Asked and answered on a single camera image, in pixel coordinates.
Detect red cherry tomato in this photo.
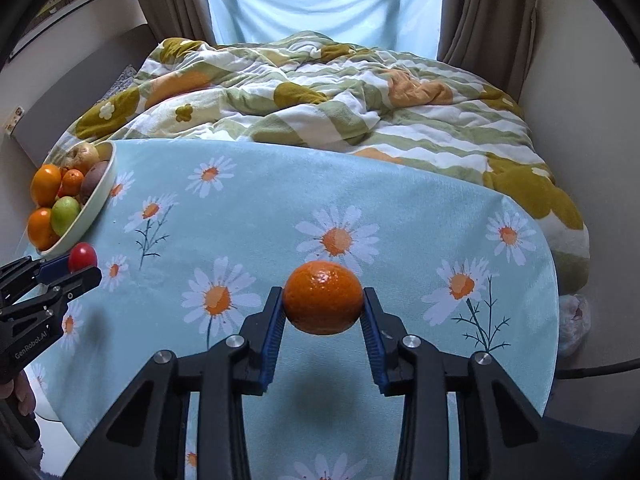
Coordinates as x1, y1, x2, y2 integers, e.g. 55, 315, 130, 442
67, 242, 98, 273

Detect medium orange tangerine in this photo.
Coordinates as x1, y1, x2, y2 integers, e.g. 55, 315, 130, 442
26, 207, 60, 252

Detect large green apple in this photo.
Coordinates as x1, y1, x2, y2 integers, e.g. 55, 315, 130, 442
51, 196, 81, 236

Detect large orange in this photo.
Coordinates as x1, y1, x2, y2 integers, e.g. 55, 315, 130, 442
30, 164, 62, 207

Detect small tangerine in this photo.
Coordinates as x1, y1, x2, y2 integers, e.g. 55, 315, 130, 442
282, 261, 363, 336
58, 169, 85, 197

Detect person's left hand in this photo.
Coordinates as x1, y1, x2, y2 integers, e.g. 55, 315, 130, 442
0, 370, 36, 416

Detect brown kiwi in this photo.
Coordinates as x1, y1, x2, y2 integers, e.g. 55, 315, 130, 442
79, 160, 108, 204

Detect wrinkled brown apple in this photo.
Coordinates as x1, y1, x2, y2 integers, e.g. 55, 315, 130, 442
61, 142, 100, 174

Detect white plastic bag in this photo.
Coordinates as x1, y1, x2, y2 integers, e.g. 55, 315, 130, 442
558, 295, 591, 358

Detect white duck-print bowl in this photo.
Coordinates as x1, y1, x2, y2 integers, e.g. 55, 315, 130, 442
32, 142, 116, 258

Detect light blue daisy tablecloth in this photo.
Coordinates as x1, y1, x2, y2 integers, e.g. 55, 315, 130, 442
19, 138, 561, 480

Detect grey bed headboard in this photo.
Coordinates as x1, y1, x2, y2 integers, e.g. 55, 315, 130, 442
12, 24, 157, 166

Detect patterned grey pillow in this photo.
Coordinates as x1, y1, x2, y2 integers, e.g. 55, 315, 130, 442
99, 65, 137, 103

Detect green striped floral duvet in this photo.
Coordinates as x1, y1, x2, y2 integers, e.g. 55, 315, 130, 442
47, 32, 590, 294

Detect right brown curtain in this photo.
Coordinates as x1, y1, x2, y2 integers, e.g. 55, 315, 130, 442
437, 0, 538, 99

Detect light blue window cloth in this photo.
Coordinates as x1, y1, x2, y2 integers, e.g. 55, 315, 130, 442
207, 0, 442, 58

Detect black cable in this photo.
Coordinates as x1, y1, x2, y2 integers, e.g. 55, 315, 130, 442
554, 358, 640, 380

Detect white wall socket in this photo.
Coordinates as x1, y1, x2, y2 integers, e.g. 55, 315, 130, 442
3, 106, 25, 136

